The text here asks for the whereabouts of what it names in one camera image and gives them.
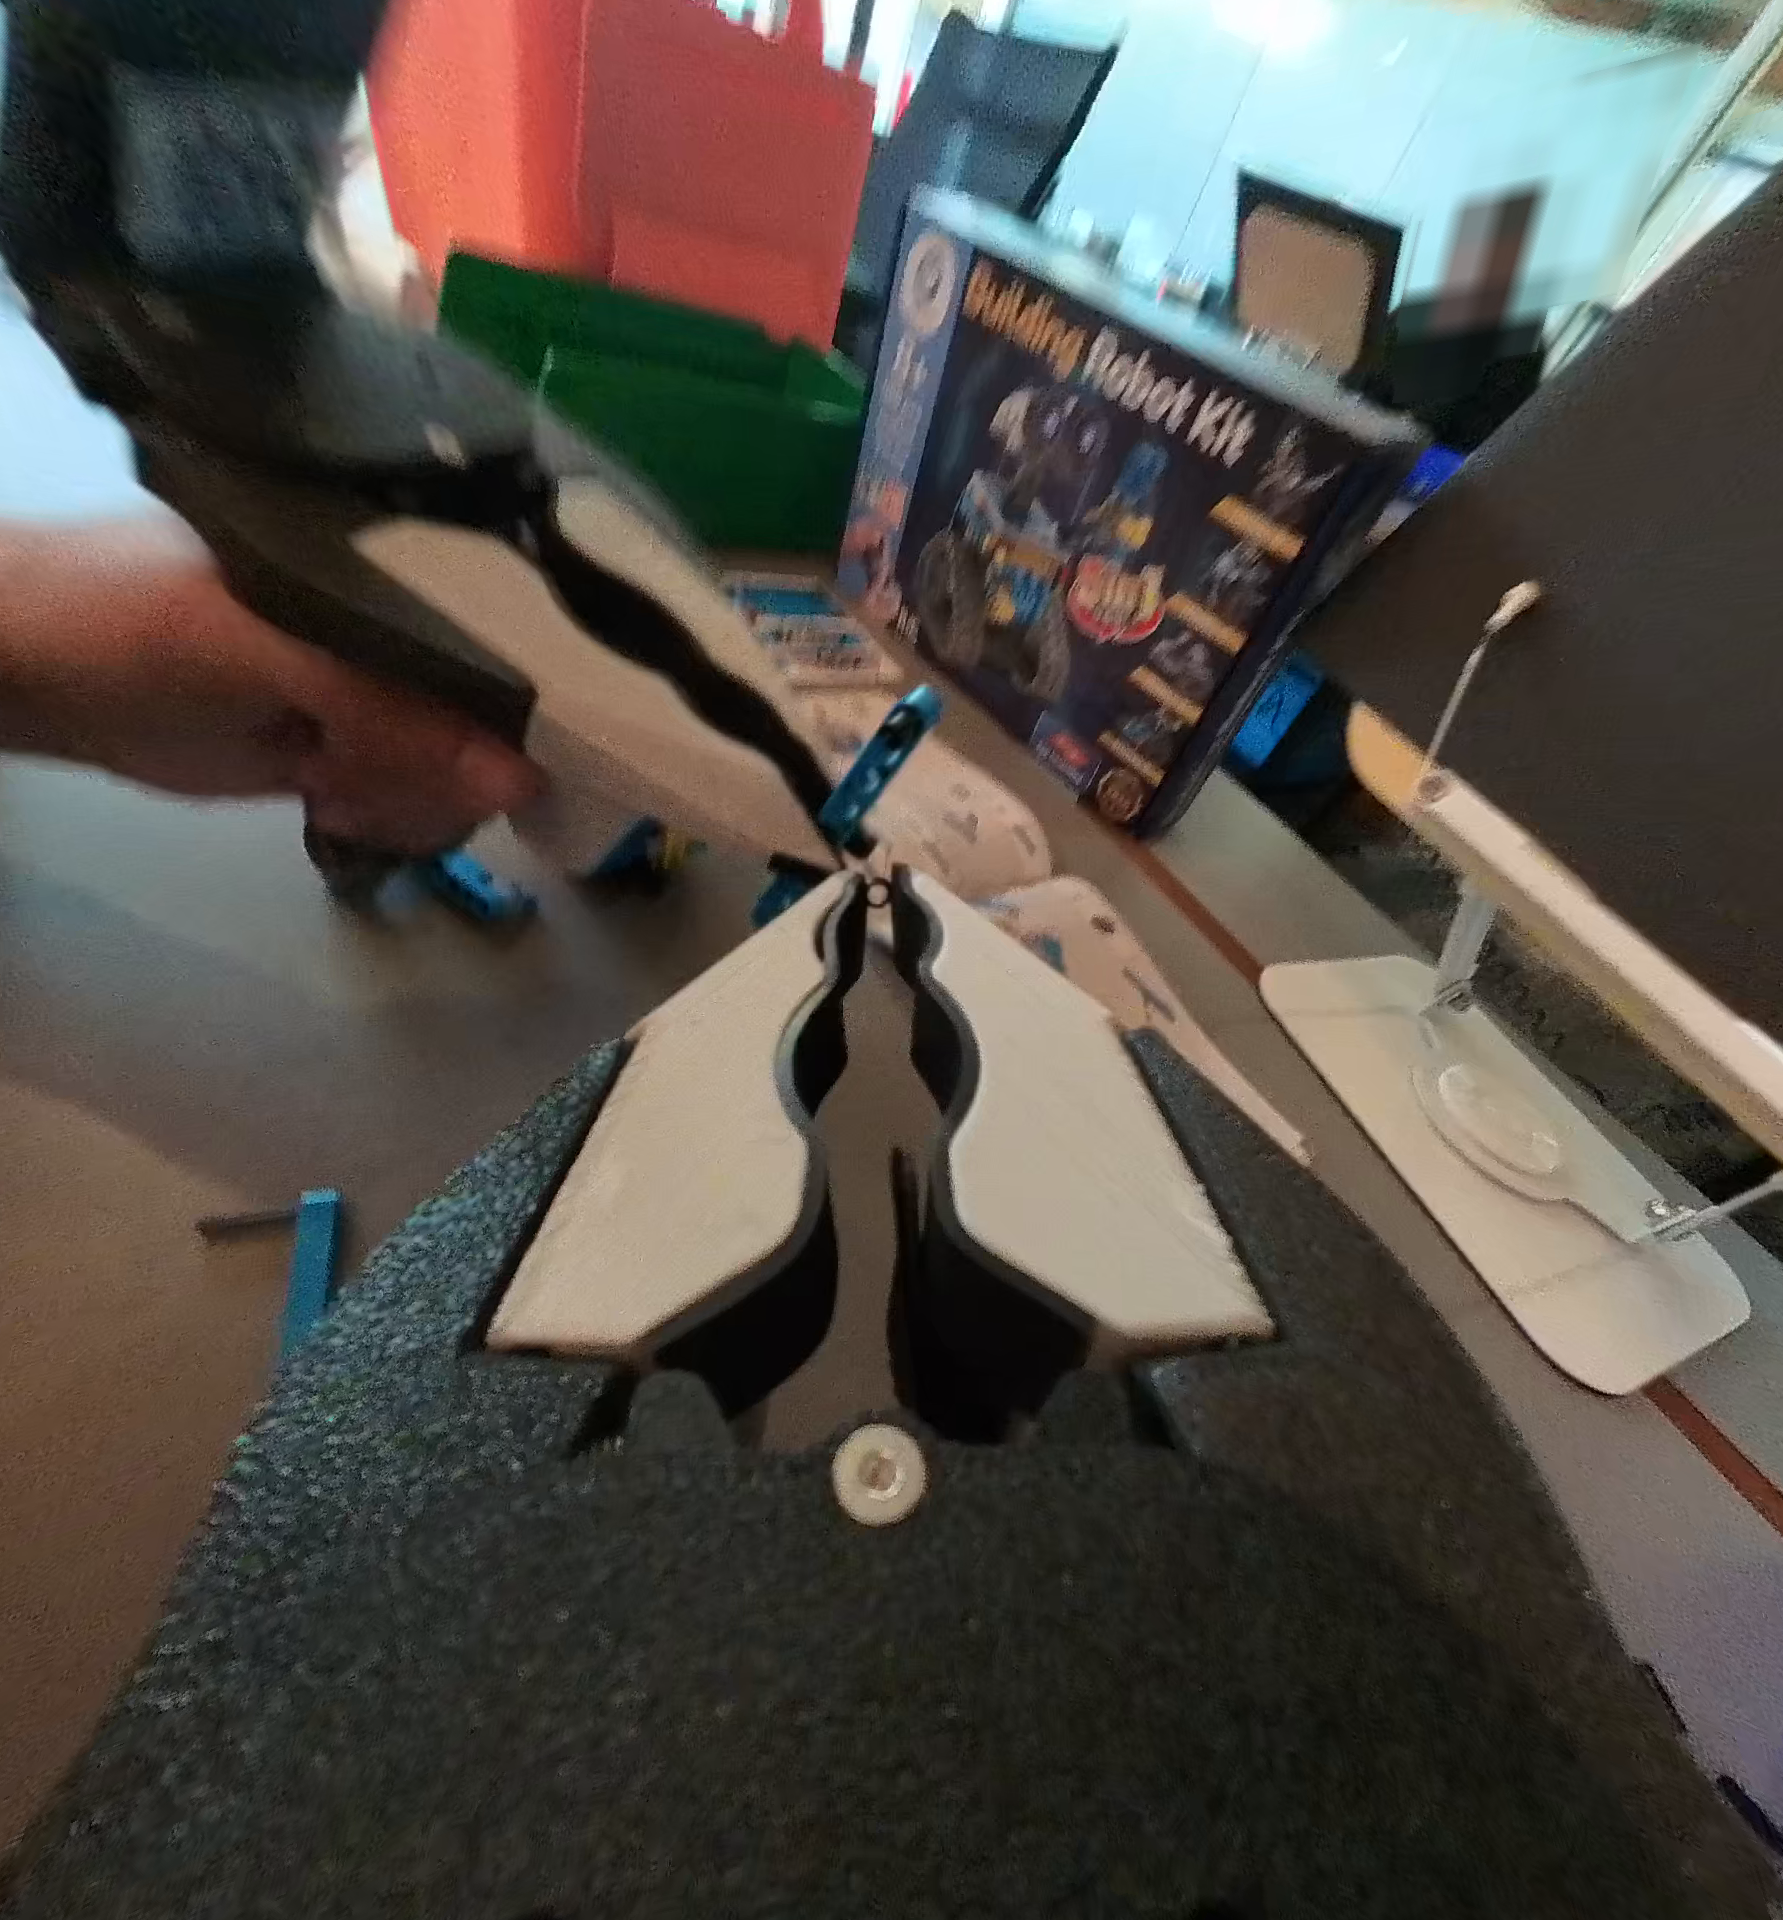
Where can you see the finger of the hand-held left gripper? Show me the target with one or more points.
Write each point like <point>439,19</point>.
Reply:
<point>576,689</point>
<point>635,554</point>

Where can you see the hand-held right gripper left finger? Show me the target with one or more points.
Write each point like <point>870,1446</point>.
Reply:
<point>667,1184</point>

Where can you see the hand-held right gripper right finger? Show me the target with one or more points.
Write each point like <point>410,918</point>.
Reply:
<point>1102,1184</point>

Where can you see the black gear wheel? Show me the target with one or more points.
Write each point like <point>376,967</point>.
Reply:
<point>358,863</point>

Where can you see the black axle rod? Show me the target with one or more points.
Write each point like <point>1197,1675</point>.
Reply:
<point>247,1221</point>

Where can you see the grey desk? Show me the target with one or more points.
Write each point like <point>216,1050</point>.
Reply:
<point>81,1050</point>

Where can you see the person's left hand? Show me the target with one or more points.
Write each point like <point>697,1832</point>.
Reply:
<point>156,676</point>

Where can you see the green box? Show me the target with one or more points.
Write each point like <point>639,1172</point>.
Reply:
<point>681,405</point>

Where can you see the blue sticker sheet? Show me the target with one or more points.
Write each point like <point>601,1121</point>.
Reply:
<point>802,631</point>

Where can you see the open instruction booklet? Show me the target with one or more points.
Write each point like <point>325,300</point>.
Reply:
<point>1011,899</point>

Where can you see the white round dish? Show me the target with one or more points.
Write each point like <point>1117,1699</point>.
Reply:
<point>1491,1125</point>

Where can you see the orange plastic case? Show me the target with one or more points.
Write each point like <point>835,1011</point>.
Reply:
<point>606,149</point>

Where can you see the dark printed toy box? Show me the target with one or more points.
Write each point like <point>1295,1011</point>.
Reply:
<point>1131,525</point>

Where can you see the blue plastic bin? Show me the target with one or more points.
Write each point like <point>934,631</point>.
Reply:
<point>1274,713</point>

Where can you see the thin wooden board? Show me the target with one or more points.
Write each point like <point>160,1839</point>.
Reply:
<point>1387,764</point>

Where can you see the black mesh office chair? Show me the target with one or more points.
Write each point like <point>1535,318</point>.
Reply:
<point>981,149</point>

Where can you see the white stand with rod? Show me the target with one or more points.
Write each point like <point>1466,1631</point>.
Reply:
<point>1583,930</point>

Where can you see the tan backed black chair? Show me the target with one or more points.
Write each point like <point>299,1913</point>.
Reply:
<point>1312,270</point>

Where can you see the dark brown board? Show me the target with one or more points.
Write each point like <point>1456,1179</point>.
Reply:
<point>1656,600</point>

